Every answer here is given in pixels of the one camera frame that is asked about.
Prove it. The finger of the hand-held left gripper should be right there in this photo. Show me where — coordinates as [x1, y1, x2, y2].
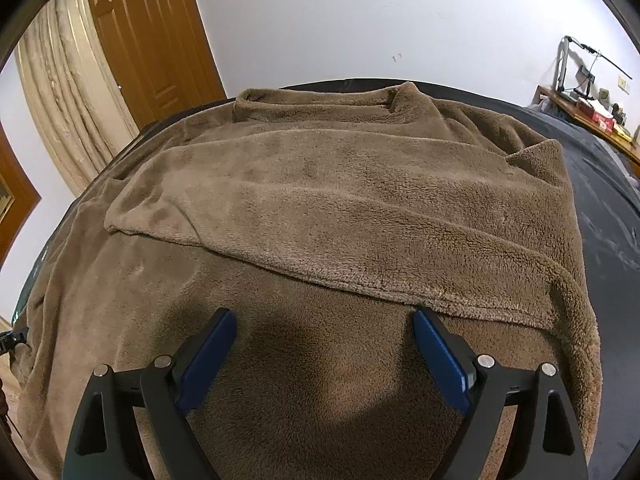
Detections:
[0, 327, 30, 358]

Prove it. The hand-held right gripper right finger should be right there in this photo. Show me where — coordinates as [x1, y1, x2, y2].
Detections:
[412, 308, 588, 480]

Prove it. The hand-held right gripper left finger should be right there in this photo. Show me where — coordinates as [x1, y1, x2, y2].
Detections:
[62, 307, 238, 480]

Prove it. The brown fleece blanket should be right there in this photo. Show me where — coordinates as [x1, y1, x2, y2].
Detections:
[17, 81, 601, 480]

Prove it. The dark grey bed cover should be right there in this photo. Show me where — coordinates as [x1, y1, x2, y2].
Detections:
[10, 77, 640, 480]

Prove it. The beige curtain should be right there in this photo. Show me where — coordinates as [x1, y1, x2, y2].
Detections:
[15, 0, 141, 196]

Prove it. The wooden desk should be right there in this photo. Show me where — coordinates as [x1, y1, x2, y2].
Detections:
[532, 85, 640, 168]

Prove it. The red box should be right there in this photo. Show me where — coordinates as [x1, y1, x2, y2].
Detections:
[576, 97, 616, 131]

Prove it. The black desk lamp stand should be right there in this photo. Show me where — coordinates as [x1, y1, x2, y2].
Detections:
[557, 35, 633, 101]

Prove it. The brown wooden panel door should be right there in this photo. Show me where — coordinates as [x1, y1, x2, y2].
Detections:
[82, 0, 227, 128]

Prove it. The wooden window frame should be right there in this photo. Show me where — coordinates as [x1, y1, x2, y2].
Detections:
[0, 122, 42, 261]

